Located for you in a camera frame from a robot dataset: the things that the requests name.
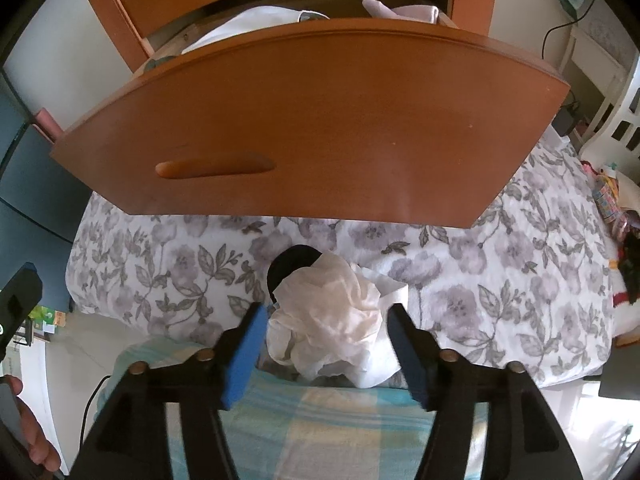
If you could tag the pink garment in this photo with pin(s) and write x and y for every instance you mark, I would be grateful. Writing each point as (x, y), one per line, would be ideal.
(400, 10)

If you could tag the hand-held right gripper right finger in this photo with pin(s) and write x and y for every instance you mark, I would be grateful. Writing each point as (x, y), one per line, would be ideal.
(407, 355)

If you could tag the blue yellow plaid sheet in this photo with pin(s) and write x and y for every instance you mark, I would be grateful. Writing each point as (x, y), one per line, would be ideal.
(325, 435)

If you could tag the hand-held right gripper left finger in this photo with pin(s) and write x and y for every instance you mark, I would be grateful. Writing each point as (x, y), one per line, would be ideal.
(245, 355)

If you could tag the floral blanket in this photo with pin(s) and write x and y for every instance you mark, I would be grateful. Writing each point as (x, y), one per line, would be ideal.
(500, 285)

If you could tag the red black floor clutter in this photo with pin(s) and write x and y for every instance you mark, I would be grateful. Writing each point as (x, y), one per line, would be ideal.
(622, 220)

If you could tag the wooden drawer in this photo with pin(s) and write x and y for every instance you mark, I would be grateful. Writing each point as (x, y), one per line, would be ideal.
(325, 125)

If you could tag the white garment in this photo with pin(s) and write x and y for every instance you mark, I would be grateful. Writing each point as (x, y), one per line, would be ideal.
(235, 25)

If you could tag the dark navy cloth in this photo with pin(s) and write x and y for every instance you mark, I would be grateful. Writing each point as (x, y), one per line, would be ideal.
(292, 260)

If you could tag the pink board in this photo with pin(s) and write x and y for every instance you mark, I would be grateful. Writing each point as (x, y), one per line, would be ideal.
(47, 122)

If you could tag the person's left hand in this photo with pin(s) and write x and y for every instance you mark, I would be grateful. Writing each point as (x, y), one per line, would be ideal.
(37, 435)

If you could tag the dark green cabinet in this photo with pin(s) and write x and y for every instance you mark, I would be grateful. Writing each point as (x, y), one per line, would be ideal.
(35, 200)

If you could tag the pale sheer garment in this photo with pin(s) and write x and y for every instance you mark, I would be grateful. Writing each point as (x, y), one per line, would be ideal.
(325, 310)

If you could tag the wooden nightstand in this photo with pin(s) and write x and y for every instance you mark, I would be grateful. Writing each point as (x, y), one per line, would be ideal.
(115, 10)

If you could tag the grey sock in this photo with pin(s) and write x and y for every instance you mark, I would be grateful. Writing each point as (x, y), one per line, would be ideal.
(156, 62)

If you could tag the black power adapter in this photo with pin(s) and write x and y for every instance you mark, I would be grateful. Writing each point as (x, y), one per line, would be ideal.
(567, 120)

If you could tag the white side table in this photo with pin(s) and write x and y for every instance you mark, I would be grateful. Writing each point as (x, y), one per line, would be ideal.
(592, 55)

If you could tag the green box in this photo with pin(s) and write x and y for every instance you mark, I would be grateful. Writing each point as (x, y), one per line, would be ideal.
(47, 316)

